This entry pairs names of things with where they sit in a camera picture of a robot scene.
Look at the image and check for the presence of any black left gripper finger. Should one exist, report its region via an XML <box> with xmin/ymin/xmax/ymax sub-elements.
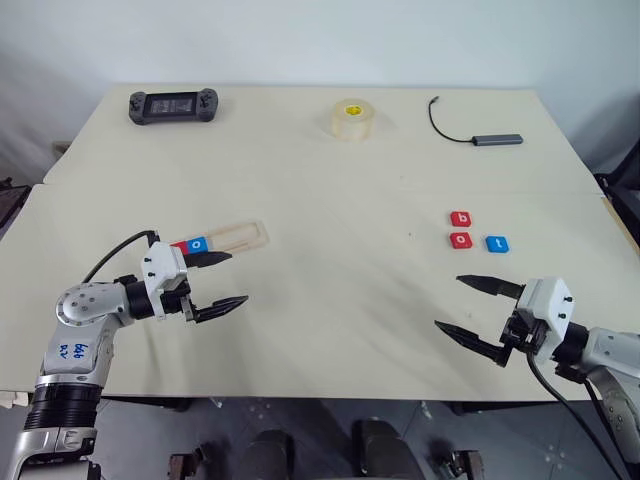
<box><xmin>192</xmin><ymin>294</ymin><xmax>250</xmax><ymax>324</ymax></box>
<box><xmin>184</xmin><ymin>250</ymin><xmax>234</xmax><ymax>270</ymax></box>

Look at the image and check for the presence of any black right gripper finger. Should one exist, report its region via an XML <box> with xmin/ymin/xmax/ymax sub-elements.
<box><xmin>433</xmin><ymin>320</ymin><xmax>512</xmax><ymax>370</ymax></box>
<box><xmin>455</xmin><ymin>274</ymin><xmax>527</xmax><ymax>301</ymax></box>

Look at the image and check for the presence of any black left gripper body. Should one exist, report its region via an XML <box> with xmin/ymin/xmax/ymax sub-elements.
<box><xmin>162</xmin><ymin>277</ymin><xmax>200</xmax><ymax>324</ymax></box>

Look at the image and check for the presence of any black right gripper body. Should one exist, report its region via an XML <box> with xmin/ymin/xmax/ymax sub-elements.
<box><xmin>499</xmin><ymin>306</ymin><xmax>550</xmax><ymax>361</ymax></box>

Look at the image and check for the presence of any wooden letter tile rack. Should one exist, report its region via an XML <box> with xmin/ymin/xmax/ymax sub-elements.
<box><xmin>201</xmin><ymin>218</ymin><xmax>272</xmax><ymax>254</ymax></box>

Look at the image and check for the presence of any large dark rounded shape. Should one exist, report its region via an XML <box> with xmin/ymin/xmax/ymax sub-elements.
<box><xmin>351</xmin><ymin>418</ymin><xmax>425</xmax><ymax>480</ymax></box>

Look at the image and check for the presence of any dark grey handheld game console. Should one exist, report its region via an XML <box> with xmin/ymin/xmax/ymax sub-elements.
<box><xmin>128</xmin><ymin>88</ymin><xmax>220</xmax><ymax>126</ymax></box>

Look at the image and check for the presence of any small dark rounded shape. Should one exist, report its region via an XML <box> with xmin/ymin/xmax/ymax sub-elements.
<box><xmin>246</xmin><ymin>428</ymin><xmax>297</xmax><ymax>480</ymax></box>

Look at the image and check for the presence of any black equipment beside table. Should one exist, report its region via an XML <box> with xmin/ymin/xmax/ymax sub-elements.
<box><xmin>593</xmin><ymin>143</ymin><xmax>640</xmax><ymax>242</ymax></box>

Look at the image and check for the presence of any beige wooden strip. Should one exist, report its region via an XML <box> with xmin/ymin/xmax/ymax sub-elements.
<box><xmin>0</xmin><ymin>389</ymin><xmax>32</xmax><ymax>409</ymax></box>

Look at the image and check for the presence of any clear packing tape roll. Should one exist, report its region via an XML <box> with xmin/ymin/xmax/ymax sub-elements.
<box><xmin>330</xmin><ymin>97</ymin><xmax>378</xmax><ymax>144</ymax></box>

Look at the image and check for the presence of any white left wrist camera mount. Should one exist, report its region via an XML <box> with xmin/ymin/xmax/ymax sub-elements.
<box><xmin>139</xmin><ymin>241</ymin><xmax>190</xmax><ymax>320</ymax></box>

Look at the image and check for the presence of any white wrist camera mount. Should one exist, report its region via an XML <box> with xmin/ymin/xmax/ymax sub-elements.
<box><xmin>139</xmin><ymin>241</ymin><xmax>190</xmax><ymax>320</ymax></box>
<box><xmin>514</xmin><ymin>276</ymin><xmax>577</xmax><ymax>364</ymax></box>

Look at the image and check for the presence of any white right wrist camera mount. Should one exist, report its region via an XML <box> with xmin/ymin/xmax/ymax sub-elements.
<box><xmin>514</xmin><ymin>276</ymin><xmax>577</xmax><ymax>364</ymax></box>

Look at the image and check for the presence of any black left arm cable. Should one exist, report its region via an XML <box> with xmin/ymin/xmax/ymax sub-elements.
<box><xmin>81</xmin><ymin>230</ymin><xmax>161</xmax><ymax>284</ymax></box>

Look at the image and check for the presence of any grey USB hub with cable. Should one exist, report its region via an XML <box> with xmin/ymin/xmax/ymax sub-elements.
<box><xmin>427</xmin><ymin>95</ymin><xmax>525</xmax><ymax>148</ymax></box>

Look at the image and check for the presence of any black frame beside table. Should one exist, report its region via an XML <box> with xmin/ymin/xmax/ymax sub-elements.
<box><xmin>0</xmin><ymin>176</ymin><xmax>34</xmax><ymax>242</ymax></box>

